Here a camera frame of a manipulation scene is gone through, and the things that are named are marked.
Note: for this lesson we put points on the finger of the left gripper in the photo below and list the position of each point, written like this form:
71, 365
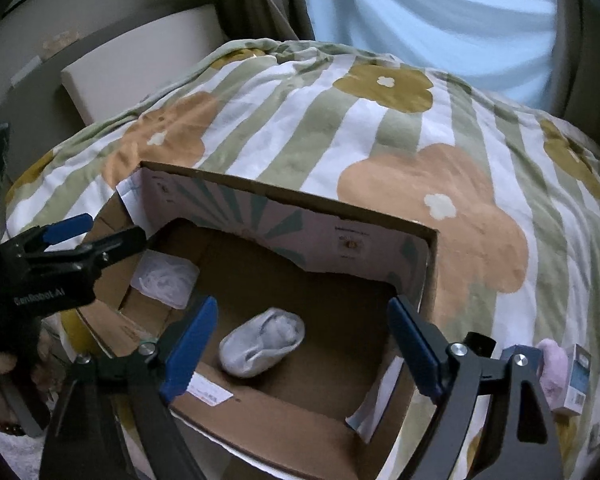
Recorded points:
105, 249
39, 238

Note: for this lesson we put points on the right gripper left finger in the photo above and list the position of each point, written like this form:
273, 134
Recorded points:
85, 440

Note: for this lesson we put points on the pink sock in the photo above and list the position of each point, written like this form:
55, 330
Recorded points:
553, 371

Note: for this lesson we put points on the blue white product box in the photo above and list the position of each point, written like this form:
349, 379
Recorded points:
571, 399

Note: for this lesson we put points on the white sock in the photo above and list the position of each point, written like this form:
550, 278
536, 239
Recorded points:
260, 343

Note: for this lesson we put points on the white headboard cushion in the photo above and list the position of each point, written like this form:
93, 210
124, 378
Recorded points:
127, 69

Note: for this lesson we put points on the open cardboard box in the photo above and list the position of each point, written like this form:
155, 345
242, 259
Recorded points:
298, 373

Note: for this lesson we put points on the floral striped blanket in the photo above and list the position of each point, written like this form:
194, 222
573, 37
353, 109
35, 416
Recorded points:
513, 192

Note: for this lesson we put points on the dark drape right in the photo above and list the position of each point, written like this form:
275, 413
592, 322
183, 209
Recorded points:
575, 81

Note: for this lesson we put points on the light blue sheer curtain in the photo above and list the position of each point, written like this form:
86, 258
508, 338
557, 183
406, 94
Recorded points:
503, 46

